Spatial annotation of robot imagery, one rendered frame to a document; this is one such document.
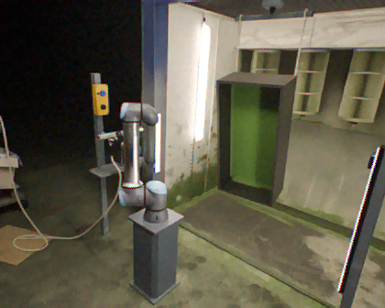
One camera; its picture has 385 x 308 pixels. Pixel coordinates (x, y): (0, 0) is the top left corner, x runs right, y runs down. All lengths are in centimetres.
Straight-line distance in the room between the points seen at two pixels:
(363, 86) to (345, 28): 60
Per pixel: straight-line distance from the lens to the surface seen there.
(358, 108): 335
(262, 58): 371
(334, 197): 357
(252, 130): 292
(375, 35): 332
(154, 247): 207
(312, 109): 354
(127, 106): 186
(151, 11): 274
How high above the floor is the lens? 175
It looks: 19 degrees down
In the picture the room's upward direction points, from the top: 3 degrees clockwise
